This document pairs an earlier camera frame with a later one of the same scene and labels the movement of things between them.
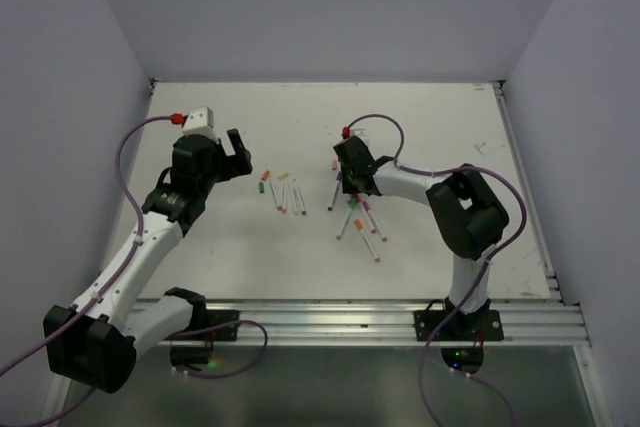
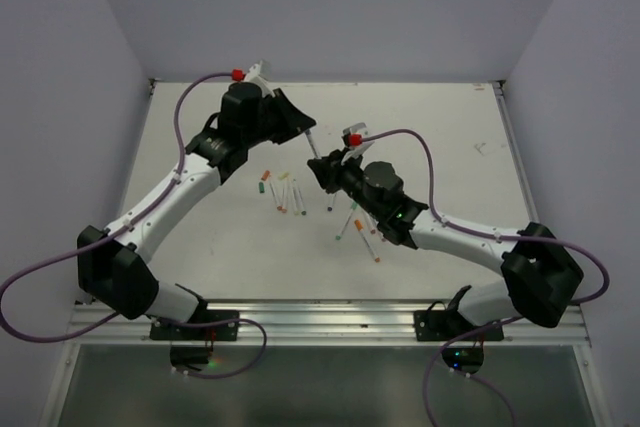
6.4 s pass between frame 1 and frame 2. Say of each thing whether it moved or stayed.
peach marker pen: stayed
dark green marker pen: stayed
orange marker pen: stayed
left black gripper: moved
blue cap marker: moved
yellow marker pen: stayed
